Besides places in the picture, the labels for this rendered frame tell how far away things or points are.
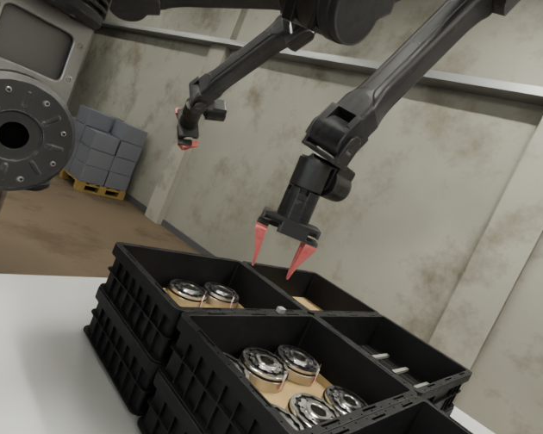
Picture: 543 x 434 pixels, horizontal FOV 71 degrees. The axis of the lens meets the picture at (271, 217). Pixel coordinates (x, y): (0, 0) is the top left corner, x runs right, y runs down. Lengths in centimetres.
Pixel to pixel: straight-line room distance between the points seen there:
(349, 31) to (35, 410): 74
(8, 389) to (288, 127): 362
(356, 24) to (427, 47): 22
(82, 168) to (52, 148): 491
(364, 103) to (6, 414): 74
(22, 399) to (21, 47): 55
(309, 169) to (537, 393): 273
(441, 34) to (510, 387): 273
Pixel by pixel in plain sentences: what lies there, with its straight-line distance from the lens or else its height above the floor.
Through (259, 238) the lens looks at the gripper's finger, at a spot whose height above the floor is 111.
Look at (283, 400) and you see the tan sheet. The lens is 80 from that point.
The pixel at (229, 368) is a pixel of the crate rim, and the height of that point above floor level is 93.
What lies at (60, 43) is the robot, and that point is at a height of 126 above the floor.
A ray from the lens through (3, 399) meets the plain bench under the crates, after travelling 82.
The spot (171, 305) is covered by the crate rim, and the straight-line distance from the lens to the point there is 71.
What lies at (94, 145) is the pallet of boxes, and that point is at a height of 61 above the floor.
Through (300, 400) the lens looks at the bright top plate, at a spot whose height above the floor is 86.
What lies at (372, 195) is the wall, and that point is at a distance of 344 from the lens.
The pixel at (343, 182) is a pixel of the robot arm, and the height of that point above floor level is 124.
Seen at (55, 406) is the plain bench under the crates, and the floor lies 70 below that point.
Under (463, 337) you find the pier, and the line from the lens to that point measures 309.
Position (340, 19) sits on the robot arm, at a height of 140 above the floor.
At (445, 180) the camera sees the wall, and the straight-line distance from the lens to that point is 329.
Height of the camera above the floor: 122
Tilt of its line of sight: 6 degrees down
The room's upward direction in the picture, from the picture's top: 23 degrees clockwise
